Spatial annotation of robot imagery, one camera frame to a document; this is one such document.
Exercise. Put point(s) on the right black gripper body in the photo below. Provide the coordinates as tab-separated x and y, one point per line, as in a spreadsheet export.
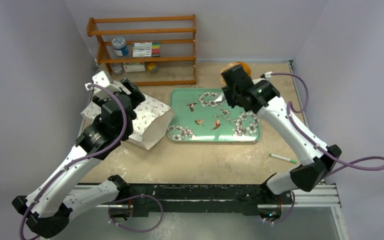
230	97

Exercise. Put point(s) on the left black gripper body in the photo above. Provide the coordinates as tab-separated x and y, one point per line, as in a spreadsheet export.
129	129

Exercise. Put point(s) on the orange fake bread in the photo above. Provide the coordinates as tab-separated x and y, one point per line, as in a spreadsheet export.
243	64

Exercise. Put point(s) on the white patterned paper bag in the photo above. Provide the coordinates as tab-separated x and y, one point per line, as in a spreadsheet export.
150	125

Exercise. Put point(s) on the metal tongs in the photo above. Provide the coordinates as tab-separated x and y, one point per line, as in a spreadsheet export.
221	98

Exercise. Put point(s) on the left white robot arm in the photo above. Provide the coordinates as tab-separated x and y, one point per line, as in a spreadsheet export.
50	208

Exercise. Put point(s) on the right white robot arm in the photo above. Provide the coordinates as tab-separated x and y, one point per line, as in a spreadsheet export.
313	154

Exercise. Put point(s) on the white small box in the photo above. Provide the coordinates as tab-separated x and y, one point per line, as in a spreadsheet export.
134	67

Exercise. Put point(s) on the yellow grey sharpener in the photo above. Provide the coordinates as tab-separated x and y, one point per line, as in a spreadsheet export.
152	67

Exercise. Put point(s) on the small clear jar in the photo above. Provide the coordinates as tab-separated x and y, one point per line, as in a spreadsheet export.
117	68

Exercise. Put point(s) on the pack of coloured markers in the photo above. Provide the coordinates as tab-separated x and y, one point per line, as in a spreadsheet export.
146	49

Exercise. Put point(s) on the green floral tray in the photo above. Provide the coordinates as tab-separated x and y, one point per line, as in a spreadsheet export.
198	117

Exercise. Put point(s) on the blue lidded jar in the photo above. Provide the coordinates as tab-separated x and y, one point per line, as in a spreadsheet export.
120	46

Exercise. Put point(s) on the wooden shelf rack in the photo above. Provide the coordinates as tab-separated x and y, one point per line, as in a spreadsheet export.
105	53

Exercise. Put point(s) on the green white pen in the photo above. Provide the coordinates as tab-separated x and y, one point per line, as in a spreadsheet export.
285	159

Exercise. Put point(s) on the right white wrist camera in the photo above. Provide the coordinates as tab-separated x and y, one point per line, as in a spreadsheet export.
267	75

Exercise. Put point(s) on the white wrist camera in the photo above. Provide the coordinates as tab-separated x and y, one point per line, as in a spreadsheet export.
267	75
103	79

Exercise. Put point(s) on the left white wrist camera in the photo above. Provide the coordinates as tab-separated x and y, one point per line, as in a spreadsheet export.
103	79

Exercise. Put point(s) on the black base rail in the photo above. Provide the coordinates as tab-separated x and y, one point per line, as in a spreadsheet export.
245	199

